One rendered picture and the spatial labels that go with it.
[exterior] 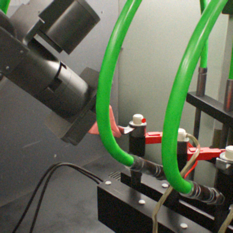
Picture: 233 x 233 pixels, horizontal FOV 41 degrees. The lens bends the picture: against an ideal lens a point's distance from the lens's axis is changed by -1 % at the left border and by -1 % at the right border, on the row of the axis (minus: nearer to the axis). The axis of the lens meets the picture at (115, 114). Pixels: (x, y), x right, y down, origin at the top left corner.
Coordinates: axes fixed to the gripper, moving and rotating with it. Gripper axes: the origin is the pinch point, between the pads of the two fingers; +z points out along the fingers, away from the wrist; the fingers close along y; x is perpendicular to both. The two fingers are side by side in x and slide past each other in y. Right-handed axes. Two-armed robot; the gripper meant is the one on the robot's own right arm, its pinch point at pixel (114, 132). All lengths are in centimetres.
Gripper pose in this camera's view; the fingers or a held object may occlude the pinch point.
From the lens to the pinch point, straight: 47.7
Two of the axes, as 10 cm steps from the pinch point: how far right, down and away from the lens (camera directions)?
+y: 6.0, -8.0, 0.7
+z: 6.0, 5.1, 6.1
